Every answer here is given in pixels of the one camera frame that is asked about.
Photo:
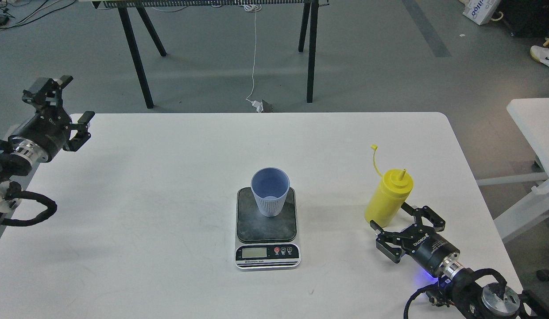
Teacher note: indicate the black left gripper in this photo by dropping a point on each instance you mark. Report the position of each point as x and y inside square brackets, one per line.
[42, 136]

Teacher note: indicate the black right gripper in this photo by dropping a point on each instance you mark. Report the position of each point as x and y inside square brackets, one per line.
[419, 240]

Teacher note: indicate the yellow squeeze bottle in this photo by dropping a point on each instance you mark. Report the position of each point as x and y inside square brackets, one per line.
[395, 185]

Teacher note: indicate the blue ribbed plastic cup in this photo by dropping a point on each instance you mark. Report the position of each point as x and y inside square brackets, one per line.
[270, 186]

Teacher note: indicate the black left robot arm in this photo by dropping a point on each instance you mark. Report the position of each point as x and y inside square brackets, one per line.
[12, 193]

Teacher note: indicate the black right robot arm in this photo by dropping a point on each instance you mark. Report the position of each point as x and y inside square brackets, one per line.
[480, 294]

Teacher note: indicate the silver digital kitchen scale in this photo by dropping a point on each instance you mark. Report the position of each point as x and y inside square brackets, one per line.
[266, 243]

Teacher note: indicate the white power adapter on floor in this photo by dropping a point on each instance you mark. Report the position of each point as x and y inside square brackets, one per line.
[262, 106]

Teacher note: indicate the white sneaker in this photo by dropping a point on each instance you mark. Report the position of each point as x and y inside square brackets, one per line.
[540, 54]

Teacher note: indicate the white cardboard box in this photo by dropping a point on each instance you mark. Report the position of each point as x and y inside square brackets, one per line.
[480, 11]

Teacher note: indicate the black trestle table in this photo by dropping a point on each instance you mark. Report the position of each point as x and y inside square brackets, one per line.
[228, 36]

